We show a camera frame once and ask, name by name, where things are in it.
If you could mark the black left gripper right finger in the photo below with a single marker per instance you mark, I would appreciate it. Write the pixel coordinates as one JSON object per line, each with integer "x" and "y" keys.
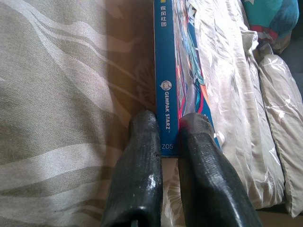
{"x": 206, "y": 184}

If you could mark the large beige floral pillow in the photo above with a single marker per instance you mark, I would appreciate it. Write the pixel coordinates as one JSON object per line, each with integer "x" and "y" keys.
{"x": 248, "y": 142}

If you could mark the striped colourful bolster pillow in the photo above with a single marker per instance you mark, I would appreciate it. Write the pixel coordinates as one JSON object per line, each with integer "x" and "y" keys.
{"x": 272, "y": 16}

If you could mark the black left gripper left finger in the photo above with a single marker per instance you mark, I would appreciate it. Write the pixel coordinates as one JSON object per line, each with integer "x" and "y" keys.
{"x": 135, "y": 177}

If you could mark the beige floral bed sheet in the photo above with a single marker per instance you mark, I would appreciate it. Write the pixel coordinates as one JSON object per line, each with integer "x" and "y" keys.
{"x": 59, "y": 94}

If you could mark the colourful comic book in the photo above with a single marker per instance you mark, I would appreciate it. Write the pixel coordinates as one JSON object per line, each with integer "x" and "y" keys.
{"x": 165, "y": 71}

